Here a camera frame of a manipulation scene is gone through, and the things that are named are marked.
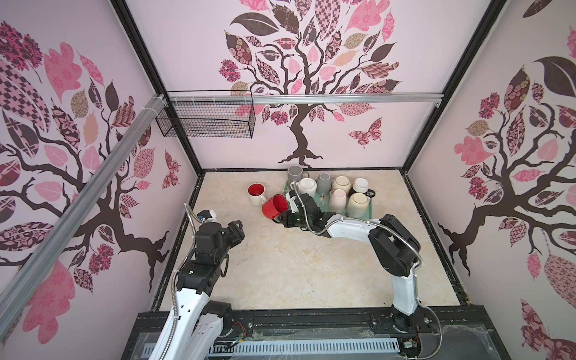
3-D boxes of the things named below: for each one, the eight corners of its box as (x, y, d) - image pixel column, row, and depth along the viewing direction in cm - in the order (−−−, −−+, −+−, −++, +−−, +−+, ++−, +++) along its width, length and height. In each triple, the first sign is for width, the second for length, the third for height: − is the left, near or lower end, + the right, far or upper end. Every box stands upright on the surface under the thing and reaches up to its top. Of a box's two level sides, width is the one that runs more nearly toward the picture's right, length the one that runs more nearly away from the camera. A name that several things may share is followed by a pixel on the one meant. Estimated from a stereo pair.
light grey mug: (316, 197, 111) (318, 183, 103) (315, 185, 115) (317, 172, 108) (330, 197, 111) (333, 183, 103) (328, 185, 115) (331, 172, 107)
